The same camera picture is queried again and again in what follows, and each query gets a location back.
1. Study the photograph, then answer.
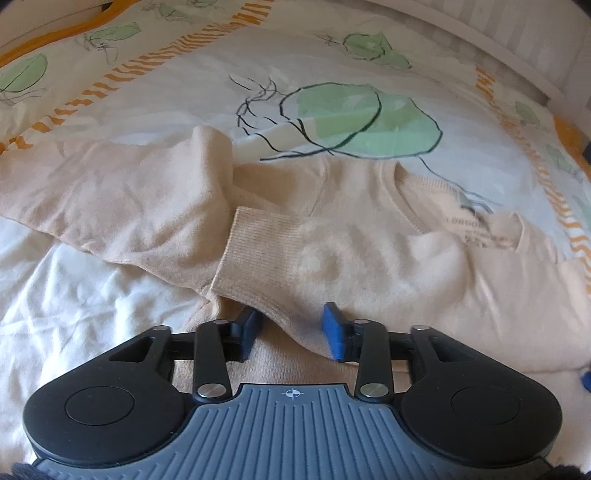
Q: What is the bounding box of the leaf print duvet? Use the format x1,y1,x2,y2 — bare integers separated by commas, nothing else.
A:
0,0,591,467

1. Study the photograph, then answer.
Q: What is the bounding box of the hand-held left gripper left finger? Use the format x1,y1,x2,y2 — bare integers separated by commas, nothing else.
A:
108,307,264,402

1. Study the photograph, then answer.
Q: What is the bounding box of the cream knit sweater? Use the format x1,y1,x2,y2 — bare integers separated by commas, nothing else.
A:
0,124,591,393

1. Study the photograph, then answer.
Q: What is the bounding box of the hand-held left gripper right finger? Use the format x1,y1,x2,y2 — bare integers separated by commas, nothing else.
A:
322,302,468,398

